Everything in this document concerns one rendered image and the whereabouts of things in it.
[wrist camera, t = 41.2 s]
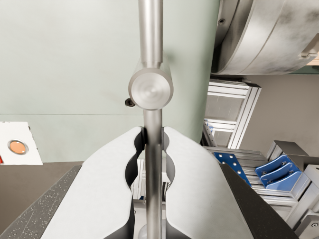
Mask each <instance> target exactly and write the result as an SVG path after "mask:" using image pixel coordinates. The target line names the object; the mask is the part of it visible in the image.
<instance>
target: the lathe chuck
mask: <svg viewBox="0 0 319 239"><path fill-rule="evenodd" d="M317 33H319V0H285V2H284V4H283V7H282V9H281V11H280V14H279V16H278V18H277V20H276V23H275V25H274V27H273V29H272V31H271V33H270V35H269V36H268V38H267V40H266V42H265V43H264V45H263V47H262V48H261V50H260V52H259V53H258V55H257V56H256V57H255V59H254V60H253V61H252V62H251V63H250V64H249V65H248V66H247V67H246V68H245V69H244V70H242V71H241V72H239V73H237V74H235V75H283V74H289V73H292V72H294V71H296V70H298V69H300V68H302V67H303V66H305V65H307V64H308V63H309V62H311V61H312V60H313V59H315V58H316V57H317V56H318V53H308V54H307V55H306V56H301V55H300V53H301V52H302V51H303V50H304V49H305V47H306V46H307V45H308V44H309V43H310V42H311V40H312V39H313V38H314V37H315V35H316V34H317Z"/></svg>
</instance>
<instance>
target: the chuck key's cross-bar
mask: <svg viewBox="0 0 319 239"><path fill-rule="evenodd" d="M138 10H139V30H140V50H141V63H142V62H147V61H155V62H161V63H162V62H163V0H138ZM143 119H144V133H145V179H146V222H147V239H162V132H161V128H162V109H159V110H154V111H149V110H143Z"/></svg>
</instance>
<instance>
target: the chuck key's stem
mask: <svg viewBox="0 0 319 239"><path fill-rule="evenodd" d="M128 92H129V96H130V99H131V100H132V102H133V103H134V104H135V105H136V106H138V107H139V108H141V109H143V110H149V111H154V110H159V109H162V108H164V107H165V106H166V105H167V104H168V103H169V102H170V101H171V99H172V97H173V92H174V86H173V81H172V77H171V72H170V67H169V60H168V57H167V55H166V53H165V52H164V51H163V62H162V63H161V62H155V61H147V62H142V63H141V57H140V58H139V60H138V62H137V65H136V67H135V69H134V72H133V74H132V76H131V79H130V82H129V85H128Z"/></svg>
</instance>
